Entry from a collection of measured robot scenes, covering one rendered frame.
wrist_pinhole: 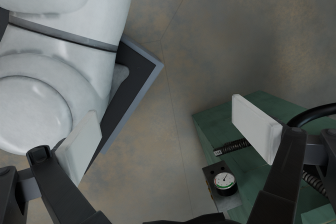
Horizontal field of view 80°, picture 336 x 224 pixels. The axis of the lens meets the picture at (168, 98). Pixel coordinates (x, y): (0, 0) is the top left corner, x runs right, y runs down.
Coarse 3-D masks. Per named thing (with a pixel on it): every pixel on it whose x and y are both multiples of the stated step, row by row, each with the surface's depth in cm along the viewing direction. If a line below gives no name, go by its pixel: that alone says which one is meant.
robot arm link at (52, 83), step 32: (32, 32) 25; (0, 64) 23; (32, 64) 23; (64, 64) 25; (96, 64) 28; (0, 96) 22; (32, 96) 22; (64, 96) 24; (96, 96) 29; (0, 128) 23; (32, 128) 23; (64, 128) 24
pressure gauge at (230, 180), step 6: (222, 174) 58; (228, 174) 57; (216, 180) 56; (222, 180) 56; (228, 180) 55; (234, 180) 54; (216, 186) 54; (222, 186) 54; (228, 186) 53; (234, 186) 53; (222, 192) 53; (228, 192) 53; (234, 192) 54
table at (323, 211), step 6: (324, 204) 37; (330, 204) 37; (312, 210) 37; (318, 210) 37; (324, 210) 36; (330, 210) 36; (306, 216) 36; (312, 216) 36; (318, 216) 36; (324, 216) 36; (330, 216) 35; (306, 222) 36; (312, 222) 35; (318, 222) 35; (324, 222) 35
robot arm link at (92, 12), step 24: (0, 0) 22; (24, 0) 22; (48, 0) 23; (72, 0) 24; (96, 0) 26; (120, 0) 29; (24, 24) 25; (48, 24) 25; (72, 24) 25; (96, 24) 27; (120, 24) 31
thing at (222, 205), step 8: (208, 168) 66; (216, 168) 65; (224, 168) 64; (208, 176) 63; (208, 184) 62; (216, 192) 61; (216, 200) 62; (224, 200) 62; (232, 200) 63; (240, 200) 63; (224, 208) 63
